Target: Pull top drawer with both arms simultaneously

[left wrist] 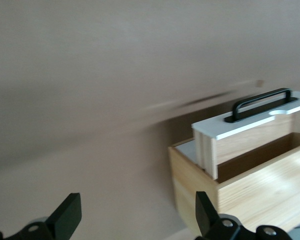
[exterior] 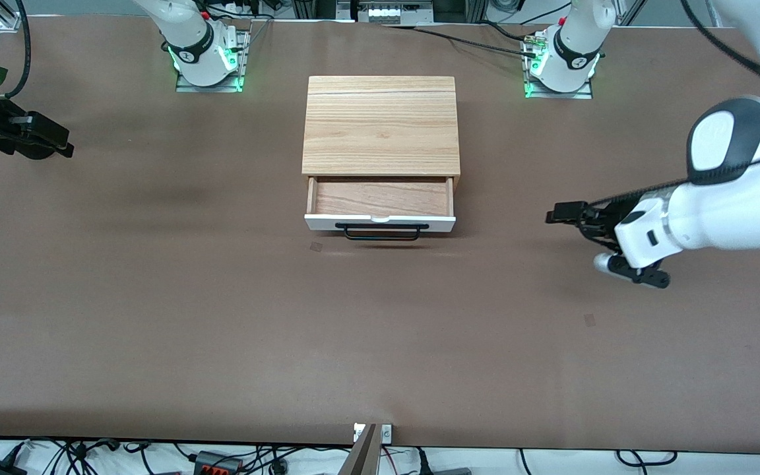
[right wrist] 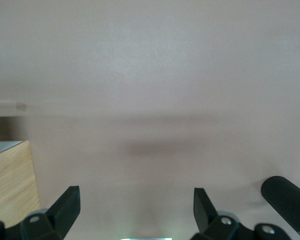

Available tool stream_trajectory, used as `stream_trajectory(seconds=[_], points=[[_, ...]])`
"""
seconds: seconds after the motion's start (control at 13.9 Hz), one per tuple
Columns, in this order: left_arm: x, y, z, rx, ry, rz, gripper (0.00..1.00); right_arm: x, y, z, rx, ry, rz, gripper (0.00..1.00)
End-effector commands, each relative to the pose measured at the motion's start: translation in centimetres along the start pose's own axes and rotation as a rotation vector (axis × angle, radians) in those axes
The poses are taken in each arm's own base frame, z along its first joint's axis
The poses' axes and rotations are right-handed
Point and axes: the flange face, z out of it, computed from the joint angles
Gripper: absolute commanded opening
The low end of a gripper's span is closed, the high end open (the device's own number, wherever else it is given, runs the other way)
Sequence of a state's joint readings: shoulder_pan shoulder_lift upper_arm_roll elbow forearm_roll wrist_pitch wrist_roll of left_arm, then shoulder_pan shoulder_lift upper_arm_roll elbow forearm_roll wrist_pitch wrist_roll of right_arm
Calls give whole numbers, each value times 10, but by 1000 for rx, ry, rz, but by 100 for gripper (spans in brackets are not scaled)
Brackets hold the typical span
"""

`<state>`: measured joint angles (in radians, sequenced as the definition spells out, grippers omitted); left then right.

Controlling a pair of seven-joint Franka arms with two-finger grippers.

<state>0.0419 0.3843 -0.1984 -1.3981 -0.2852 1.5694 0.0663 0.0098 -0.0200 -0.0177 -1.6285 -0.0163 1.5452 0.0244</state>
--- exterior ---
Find white drawer with black handle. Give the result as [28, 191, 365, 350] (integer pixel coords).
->
[303, 175, 457, 241]

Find wooden drawer cabinet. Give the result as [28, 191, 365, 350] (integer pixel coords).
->
[301, 76, 462, 192]

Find brown table cover mat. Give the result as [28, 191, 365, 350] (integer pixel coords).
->
[0, 15, 760, 455]

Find white power strip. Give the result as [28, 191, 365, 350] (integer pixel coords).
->
[357, 0, 420, 26]

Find brown wooden beam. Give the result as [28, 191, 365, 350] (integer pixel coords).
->
[337, 424, 381, 475]

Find black box red connectors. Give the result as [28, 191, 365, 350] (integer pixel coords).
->
[193, 451, 243, 475]

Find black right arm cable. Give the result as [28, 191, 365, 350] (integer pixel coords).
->
[0, 0, 31, 100]

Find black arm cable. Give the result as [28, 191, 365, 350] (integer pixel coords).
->
[585, 0, 760, 208]
[0, 0, 31, 100]

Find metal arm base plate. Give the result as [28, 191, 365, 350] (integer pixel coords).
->
[522, 30, 593, 100]
[175, 26, 250, 94]

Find black cable on table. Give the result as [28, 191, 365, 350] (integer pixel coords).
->
[380, 24, 539, 57]
[479, 20, 532, 42]

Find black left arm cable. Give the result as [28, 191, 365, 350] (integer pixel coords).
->
[585, 0, 760, 208]

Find black floor cable loop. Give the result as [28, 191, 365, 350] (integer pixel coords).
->
[616, 450, 679, 468]

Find metal clamp bracket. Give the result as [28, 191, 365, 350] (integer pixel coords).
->
[354, 424, 393, 444]

